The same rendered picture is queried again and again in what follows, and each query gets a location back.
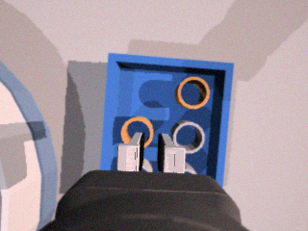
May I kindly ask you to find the grey metal bushing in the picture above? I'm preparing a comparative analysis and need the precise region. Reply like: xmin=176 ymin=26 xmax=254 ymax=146
xmin=170 ymin=120 xmax=205 ymax=153

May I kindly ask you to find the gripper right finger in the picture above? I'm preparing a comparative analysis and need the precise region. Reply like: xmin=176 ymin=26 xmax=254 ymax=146
xmin=157 ymin=134 xmax=186 ymax=173

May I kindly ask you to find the blue crate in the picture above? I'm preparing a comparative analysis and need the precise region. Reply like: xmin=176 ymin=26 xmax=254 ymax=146
xmin=100 ymin=53 xmax=234 ymax=188

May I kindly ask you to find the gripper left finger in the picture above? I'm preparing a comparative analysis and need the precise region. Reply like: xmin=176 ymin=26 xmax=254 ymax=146
xmin=116 ymin=133 xmax=144 ymax=171

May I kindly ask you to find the grey metal ring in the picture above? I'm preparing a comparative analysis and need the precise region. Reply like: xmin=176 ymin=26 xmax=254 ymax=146
xmin=142 ymin=159 xmax=153 ymax=172
xmin=185 ymin=162 xmax=196 ymax=174

